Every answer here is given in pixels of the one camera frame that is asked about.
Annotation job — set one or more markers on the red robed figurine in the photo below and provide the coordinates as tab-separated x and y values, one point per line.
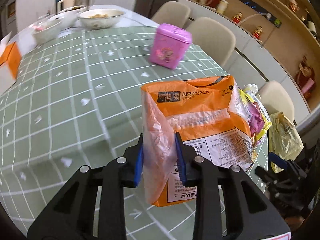
305	77

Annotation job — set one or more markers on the wooden wall shelf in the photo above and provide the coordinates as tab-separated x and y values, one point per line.
287	45

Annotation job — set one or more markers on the white sideboard cabinet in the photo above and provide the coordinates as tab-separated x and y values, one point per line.
250	62

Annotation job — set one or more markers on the beige dining chair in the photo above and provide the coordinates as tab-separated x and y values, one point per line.
172	12
212	37
277	97

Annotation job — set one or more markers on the yellow pink chip bag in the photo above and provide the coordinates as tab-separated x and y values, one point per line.
253	120

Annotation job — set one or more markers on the stainless steel kettle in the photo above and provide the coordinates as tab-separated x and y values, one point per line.
85	2

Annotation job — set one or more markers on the orange white box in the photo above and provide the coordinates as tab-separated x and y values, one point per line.
10	57

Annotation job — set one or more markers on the white paper cup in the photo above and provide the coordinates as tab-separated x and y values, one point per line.
222	7

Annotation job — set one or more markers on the yellow crinkled plastic bag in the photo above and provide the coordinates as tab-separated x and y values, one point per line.
285	137

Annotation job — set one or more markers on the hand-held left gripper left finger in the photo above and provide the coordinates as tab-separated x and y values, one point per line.
139	165

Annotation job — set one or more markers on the small red gold figurine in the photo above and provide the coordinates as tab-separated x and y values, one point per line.
257	32
237	17

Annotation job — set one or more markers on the green checked tablecloth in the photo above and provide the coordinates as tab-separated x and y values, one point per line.
75	92

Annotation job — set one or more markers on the framed wall picture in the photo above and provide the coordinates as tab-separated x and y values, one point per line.
11	9

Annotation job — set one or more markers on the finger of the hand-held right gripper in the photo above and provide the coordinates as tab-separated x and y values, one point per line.
278	161
266	177

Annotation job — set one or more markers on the small shelf figurine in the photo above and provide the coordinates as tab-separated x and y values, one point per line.
292	4

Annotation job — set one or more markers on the pink lidded bin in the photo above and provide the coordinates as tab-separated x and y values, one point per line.
167	47

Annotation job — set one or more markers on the white mug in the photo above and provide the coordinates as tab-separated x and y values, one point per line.
66	3

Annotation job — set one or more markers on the orange plastic package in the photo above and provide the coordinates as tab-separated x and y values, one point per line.
200	105

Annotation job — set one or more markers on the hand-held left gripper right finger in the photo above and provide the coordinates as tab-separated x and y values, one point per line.
180	163

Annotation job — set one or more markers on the large white patterned bowl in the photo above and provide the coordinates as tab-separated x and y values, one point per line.
100	20

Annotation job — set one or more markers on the black power strip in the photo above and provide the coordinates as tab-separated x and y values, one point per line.
260	11

